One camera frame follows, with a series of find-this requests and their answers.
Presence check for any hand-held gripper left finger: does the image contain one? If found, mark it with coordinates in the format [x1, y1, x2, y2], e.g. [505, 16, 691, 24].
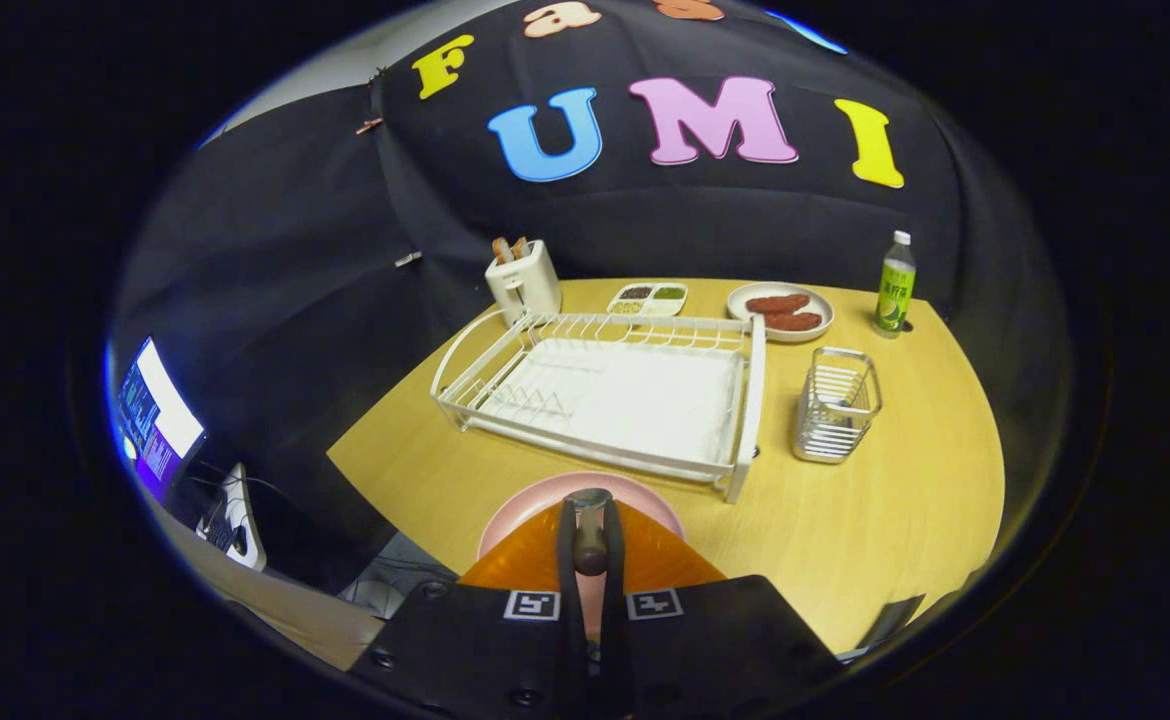
[347, 495, 588, 720]

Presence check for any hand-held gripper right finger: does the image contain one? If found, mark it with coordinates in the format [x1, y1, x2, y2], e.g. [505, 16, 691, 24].
[600, 497, 846, 720]

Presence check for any pink plate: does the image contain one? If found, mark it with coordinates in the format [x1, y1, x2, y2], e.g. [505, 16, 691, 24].
[476, 472, 686, 636]

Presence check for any wooden handled metal spoon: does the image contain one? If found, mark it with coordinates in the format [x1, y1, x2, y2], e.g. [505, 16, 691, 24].
[565, 487, 614, 579]

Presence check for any metal wire basket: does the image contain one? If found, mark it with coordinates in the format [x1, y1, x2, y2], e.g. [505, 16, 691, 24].
[793, 346, 884, 465]

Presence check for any white wire dish rack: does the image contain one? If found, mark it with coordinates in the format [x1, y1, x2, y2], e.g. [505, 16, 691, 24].
[430, 308, 768, 504]

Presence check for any white round sausage dish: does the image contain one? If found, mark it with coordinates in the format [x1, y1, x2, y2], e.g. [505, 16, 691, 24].
[726, 282, 835, 344]

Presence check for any white divided snack dish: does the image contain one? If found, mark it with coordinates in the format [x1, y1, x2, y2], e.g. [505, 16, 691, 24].
[606, 282, 689, 319]

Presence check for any dark furniture piece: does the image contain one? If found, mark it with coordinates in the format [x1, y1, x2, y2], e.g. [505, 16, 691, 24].
[850, 594, 928, 661]

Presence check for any white curved object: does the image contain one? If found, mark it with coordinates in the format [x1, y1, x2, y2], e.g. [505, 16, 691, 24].
[195, 462, 268, 573]

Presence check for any white toaster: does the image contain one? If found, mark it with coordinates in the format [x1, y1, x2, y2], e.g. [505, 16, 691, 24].
[485, 240, 563, 326]

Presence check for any computer monitor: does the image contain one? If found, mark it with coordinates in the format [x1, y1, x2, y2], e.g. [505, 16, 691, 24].
[110, 337, 208, 504]

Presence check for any green drink bottle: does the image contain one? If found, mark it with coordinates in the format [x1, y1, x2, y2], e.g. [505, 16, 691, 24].
[873, 230, 918, 339]

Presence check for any black backdrop cloth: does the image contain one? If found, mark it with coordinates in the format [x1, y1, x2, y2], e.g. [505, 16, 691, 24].
[110, 0, 1076, 591]

